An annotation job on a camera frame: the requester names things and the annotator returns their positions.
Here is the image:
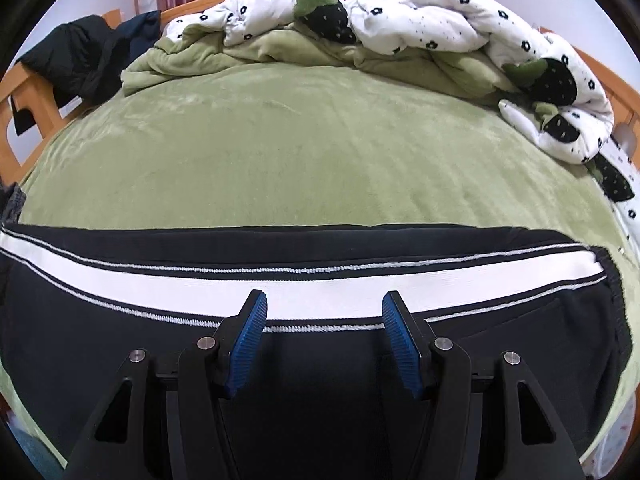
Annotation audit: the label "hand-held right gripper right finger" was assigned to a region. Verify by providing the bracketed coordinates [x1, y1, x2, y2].
[382, 291, 586, 480]

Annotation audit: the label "dark blue cloth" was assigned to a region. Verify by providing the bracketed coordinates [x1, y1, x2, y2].
[107, 10, 164, 63]

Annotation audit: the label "small black hanging cloth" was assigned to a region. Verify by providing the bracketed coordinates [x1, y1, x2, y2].
[10, 100, 39, 137]

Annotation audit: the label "person's light blue trouser leg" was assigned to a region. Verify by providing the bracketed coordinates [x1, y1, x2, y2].
[0, 410, 67, 480]

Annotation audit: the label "black jacket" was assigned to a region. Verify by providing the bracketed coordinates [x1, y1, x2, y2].
[17, 15, 126, 109]

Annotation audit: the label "white flower-print quilt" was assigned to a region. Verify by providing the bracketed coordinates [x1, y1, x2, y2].
[120, 0, 640, 221]

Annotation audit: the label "wooden bed frame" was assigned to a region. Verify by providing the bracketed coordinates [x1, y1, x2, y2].
[0, 0, 640, 186]

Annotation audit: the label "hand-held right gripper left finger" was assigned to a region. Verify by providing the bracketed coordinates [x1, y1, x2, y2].
[65, 290, 269, 480]

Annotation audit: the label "green plush bed sheet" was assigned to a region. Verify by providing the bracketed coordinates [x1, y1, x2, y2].
[17, 57, 632, 471]

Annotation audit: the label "black pants with white stripe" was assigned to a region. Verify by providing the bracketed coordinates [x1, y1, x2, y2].
[0, 222, 632, 480]

